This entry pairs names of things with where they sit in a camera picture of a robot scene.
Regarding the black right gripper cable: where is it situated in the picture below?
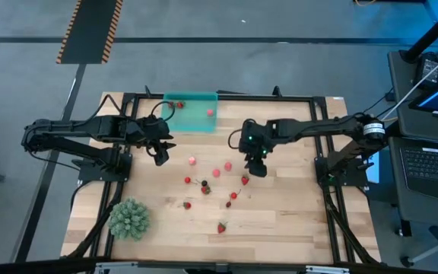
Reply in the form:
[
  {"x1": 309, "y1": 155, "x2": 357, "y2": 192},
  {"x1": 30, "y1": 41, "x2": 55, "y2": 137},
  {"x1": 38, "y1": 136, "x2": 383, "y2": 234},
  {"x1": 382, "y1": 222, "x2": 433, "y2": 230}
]
[{"x1": 227, "y1": 128, "x2": 245, "y2": 150}]

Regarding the black floor cable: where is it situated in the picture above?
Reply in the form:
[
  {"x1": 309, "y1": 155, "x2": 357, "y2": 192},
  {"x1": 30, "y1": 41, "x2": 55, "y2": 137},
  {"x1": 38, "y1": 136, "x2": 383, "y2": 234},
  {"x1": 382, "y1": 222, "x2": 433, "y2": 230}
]
[{"x1": 363, "y1": 88, "x2": 397, "y2": 123}]

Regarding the black desk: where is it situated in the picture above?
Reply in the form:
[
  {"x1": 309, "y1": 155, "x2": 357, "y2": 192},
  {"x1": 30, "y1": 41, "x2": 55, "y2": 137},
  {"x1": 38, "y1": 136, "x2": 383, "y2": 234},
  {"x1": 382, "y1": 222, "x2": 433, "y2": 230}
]
[{"x1": 388, "y1": 49, "x2": 438, "y2": 229}]

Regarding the black laptop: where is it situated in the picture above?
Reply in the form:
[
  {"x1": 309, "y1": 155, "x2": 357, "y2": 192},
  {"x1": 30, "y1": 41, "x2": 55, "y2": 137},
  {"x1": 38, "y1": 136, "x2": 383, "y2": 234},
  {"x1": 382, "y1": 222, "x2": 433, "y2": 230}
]
[{"x1": 389, "y1": 135, "x2": 438, "y2": 202}]

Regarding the teal translucent tupperware container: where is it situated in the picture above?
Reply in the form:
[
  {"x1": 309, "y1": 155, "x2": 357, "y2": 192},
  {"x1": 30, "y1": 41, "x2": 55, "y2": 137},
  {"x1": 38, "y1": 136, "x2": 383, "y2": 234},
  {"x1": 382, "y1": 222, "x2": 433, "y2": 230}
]
[{"x1": 159, "y1": 91, "x2": 218, "y2": 133}]

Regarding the silver metal bracket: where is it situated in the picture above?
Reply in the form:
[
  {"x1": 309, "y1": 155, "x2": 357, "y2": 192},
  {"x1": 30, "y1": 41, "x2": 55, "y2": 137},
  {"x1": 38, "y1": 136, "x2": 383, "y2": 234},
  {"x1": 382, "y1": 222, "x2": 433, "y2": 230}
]
[
  {"x1": 304, "y1": 265, "x2": 351, "y2": 274},
  {"x1": 94, "y1": 261, "x2": 139, "y2": 274}
]

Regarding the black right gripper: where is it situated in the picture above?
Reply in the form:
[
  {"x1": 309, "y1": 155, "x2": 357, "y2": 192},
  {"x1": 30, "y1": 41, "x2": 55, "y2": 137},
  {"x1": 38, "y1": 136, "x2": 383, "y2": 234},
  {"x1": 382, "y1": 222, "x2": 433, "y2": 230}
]
[{"x1": 239, "y1": 120, "x2": 277, "y2": 178}]

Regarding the black power adapter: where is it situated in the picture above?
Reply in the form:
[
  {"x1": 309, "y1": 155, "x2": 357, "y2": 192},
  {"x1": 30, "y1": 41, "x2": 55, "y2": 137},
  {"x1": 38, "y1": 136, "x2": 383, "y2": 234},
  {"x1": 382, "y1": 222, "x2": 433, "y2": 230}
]
[{"x1": 412, "y1": 52, "x2": 438, "y2": 91}]

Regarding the black hazard-striped floor mat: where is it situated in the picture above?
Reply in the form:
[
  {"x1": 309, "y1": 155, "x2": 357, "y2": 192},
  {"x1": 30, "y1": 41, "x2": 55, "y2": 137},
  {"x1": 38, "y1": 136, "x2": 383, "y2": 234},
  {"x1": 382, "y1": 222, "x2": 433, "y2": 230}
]
[{"x1": 56, "y1": 0, "x2": 124, "y2": 65}]

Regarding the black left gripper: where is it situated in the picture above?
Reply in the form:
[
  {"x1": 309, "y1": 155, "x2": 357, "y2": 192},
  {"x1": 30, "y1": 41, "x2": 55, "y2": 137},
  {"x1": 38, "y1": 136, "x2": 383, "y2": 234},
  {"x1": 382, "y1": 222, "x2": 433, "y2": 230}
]
[{"x1": 142, "y1": 116, "x2": 177, "y2": 167}]

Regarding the black diagonal pole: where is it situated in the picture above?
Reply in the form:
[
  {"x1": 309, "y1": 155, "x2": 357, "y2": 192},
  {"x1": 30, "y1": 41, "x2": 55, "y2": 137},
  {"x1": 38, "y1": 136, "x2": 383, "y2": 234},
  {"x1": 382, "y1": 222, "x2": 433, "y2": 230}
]
[{"x1": 400, "y1": 0, "x2": 438, "y2": 64}]

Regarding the green artificial succulent plant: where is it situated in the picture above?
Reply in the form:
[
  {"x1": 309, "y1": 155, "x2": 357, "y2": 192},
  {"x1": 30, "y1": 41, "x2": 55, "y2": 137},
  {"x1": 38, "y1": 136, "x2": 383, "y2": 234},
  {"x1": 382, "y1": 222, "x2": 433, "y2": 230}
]
[{"x1": 107, "y1": 197, "x2": 151, "y2": 241}]

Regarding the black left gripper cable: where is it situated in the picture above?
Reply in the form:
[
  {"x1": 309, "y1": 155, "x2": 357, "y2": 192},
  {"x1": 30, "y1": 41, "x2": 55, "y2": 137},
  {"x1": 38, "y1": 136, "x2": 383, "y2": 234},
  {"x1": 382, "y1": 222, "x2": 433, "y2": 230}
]
[{"x1": 148, "y1": 99, "x2": 177, "y2": 123}]

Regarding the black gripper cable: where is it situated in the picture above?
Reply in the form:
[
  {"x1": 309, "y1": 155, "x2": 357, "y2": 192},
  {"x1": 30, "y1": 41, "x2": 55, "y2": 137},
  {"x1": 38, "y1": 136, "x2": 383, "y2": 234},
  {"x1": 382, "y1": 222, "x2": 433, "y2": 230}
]
[
  {"x1": 227, "y1": 128, "x2": 245, "y2": 150},
  {"x1": 148, "y1": 99, "x2": 177, "y2": 123}
]

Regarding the white cable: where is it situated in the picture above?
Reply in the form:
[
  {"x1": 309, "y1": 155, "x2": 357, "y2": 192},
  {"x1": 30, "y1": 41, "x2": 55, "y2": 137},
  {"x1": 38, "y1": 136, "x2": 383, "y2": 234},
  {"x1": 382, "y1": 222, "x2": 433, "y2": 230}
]
[{"x1": 389, "y1": 44, "x2": 438, "y2": 122}]

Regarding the black aluminium table frame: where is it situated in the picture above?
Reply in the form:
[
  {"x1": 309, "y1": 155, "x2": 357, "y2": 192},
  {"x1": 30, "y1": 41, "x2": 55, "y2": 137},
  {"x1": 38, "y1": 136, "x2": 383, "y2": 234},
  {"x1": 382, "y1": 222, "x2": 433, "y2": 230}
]
[{"x1": 61, "y1": 85, "x2": 382, "y2": 267}]

